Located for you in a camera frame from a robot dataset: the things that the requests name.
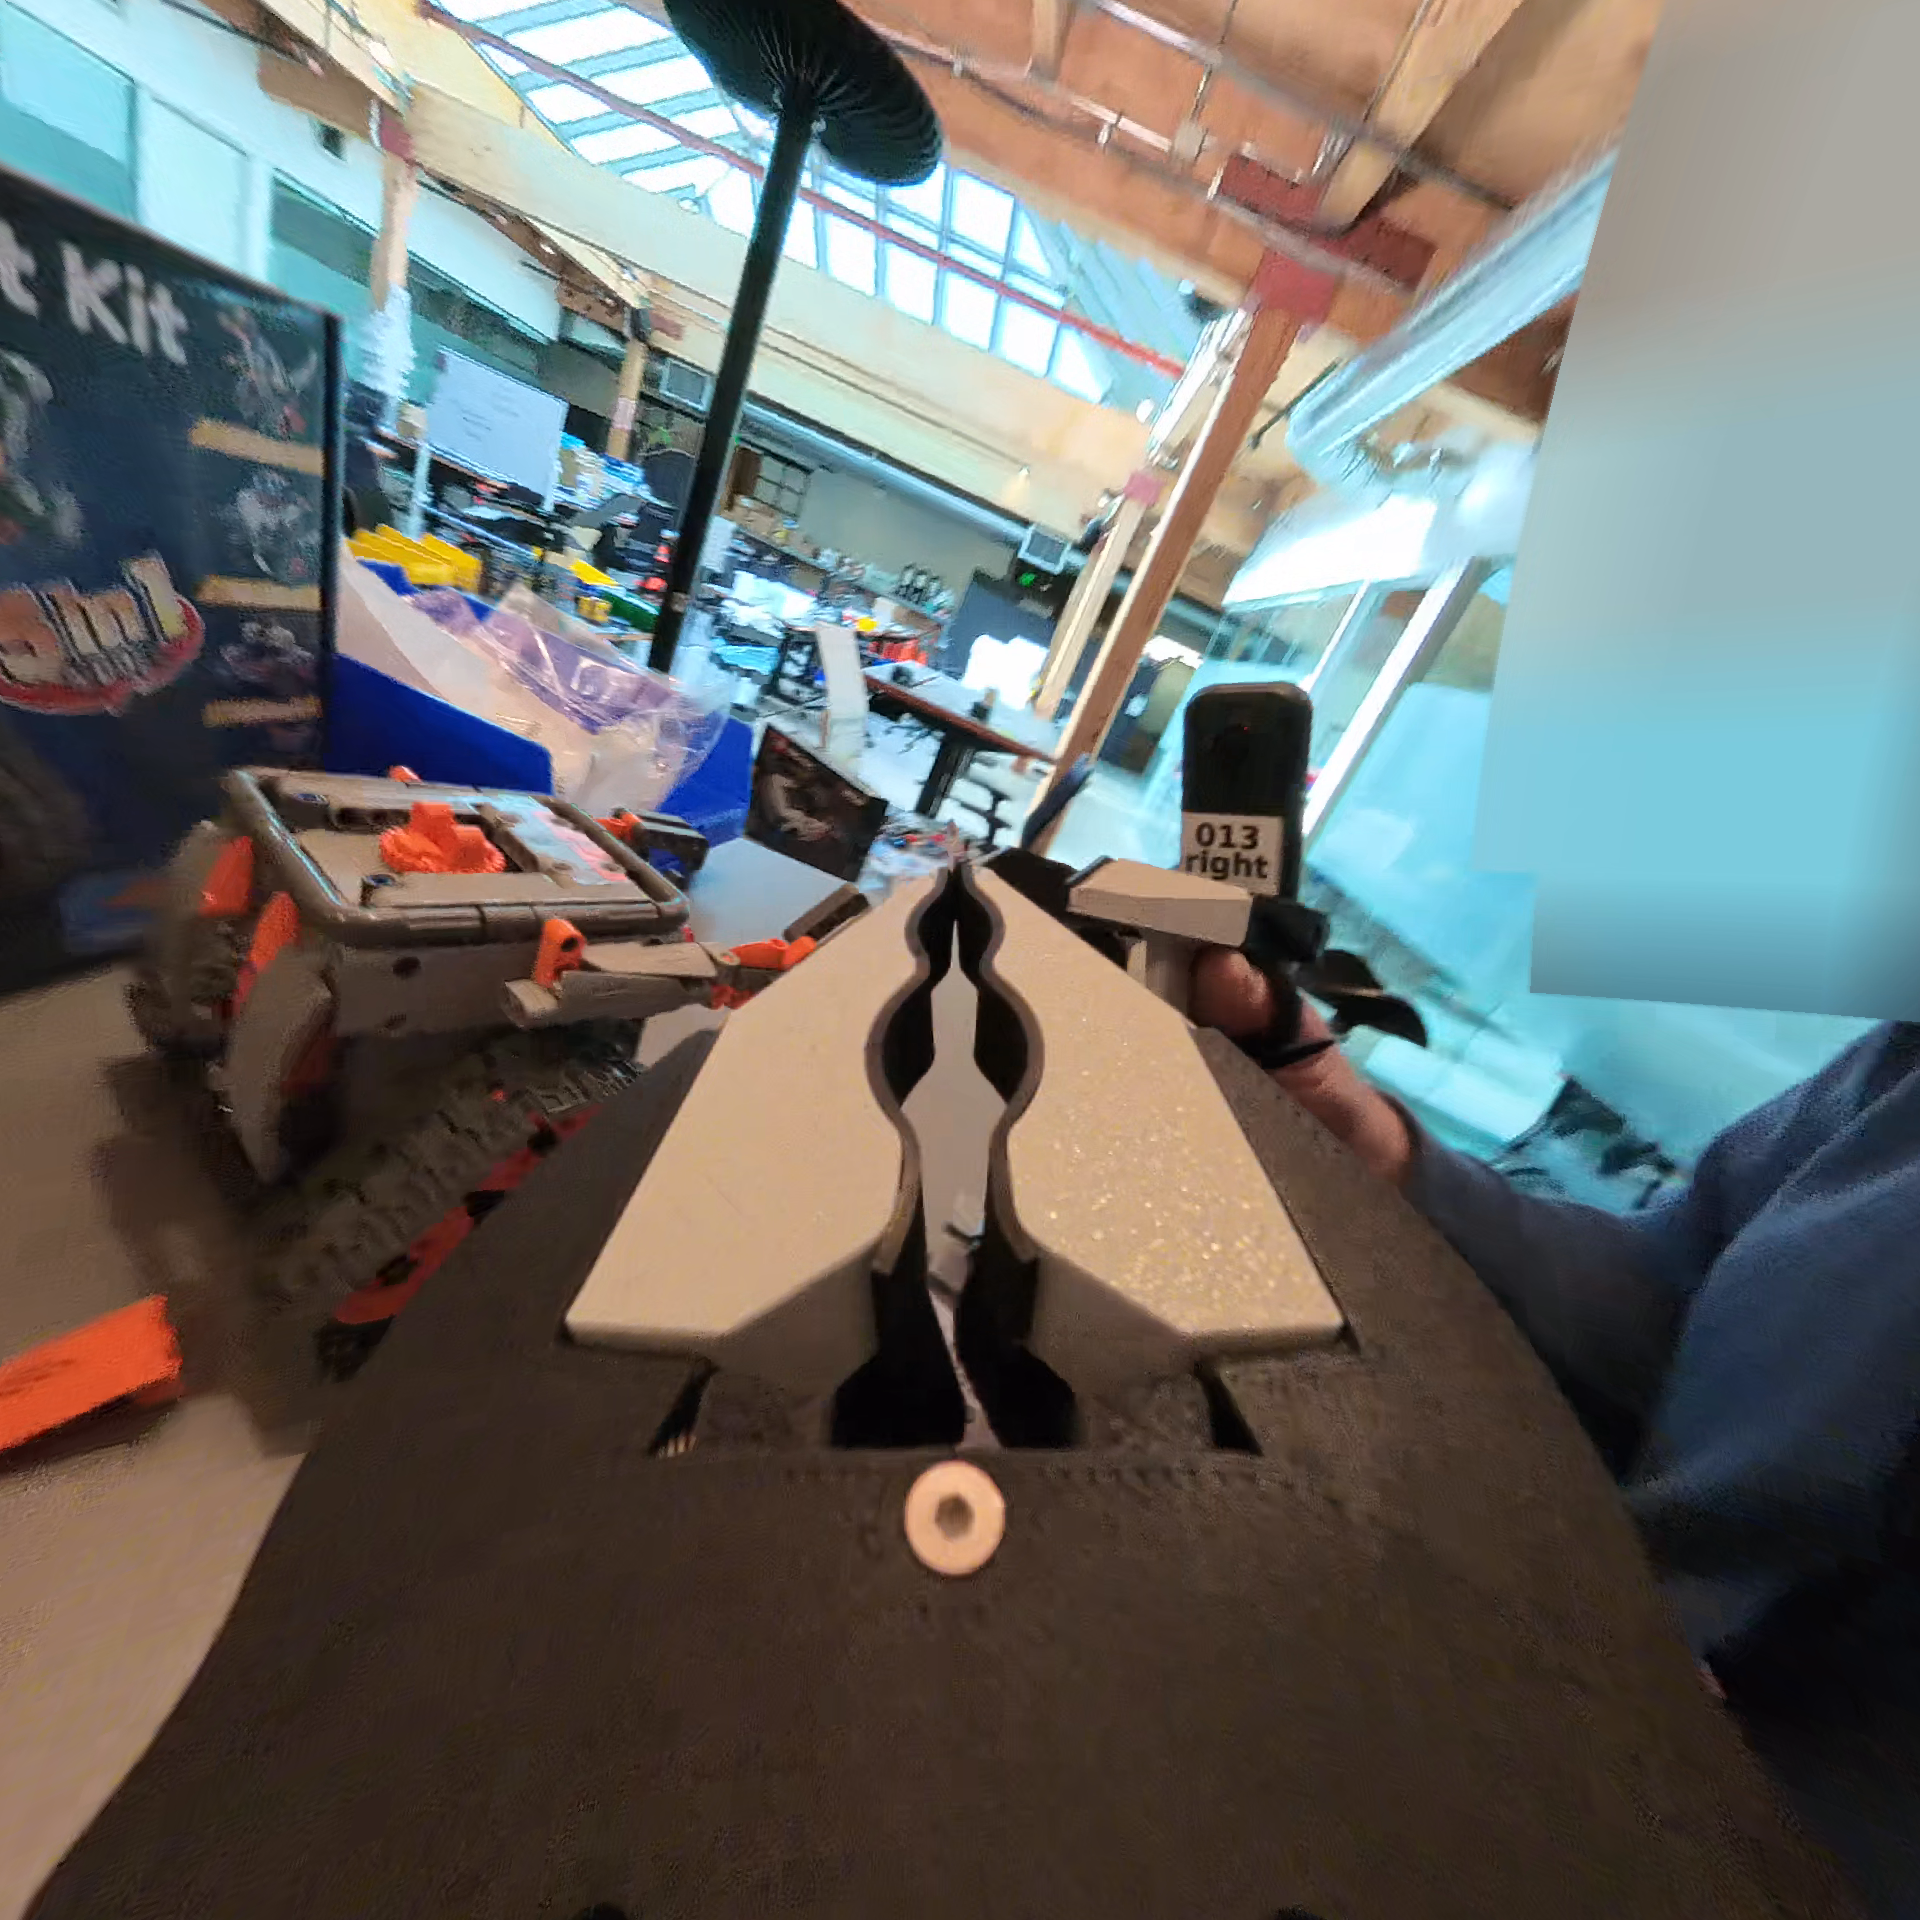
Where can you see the silver ventilation duct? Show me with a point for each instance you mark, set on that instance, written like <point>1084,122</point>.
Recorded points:
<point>1425,346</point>

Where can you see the pile of toy bricks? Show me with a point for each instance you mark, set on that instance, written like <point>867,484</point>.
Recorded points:
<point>916,848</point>

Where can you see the white standing board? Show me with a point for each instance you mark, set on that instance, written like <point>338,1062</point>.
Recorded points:
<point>843,691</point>

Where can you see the person's right hand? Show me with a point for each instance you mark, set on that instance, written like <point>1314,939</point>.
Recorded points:
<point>1349,1109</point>

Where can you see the black car model box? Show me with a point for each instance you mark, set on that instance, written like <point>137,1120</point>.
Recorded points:
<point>809,802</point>

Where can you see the orange plastic panel piece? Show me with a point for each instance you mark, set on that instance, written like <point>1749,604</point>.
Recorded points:
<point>89,1372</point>

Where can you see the clear plastic bag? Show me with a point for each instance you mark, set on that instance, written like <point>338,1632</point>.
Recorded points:
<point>600,691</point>

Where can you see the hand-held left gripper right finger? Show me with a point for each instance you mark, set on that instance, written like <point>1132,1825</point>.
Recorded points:
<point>1171,1201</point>

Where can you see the blue robot kit box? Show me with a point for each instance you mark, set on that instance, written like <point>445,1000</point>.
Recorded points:
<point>148,523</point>

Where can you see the yellow storage bin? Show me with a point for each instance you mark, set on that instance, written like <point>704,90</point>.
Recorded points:
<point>420,557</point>

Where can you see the grey orange tracked toy robot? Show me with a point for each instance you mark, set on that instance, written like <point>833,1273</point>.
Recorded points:
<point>450,900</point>

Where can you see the brown far desk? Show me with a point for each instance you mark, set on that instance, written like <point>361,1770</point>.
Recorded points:
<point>961,728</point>

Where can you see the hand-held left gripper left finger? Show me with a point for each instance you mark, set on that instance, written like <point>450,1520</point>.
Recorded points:
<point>734,1201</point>

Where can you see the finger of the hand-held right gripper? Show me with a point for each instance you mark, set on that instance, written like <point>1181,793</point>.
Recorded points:
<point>1171,900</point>

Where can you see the person's right forearm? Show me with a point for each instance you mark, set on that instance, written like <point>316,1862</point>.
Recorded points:
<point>1560,1276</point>

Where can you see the black metal post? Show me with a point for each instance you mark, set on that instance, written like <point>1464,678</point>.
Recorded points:
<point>734,405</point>

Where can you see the white whiteboard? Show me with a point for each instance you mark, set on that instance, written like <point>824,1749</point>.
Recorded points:
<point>493,421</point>

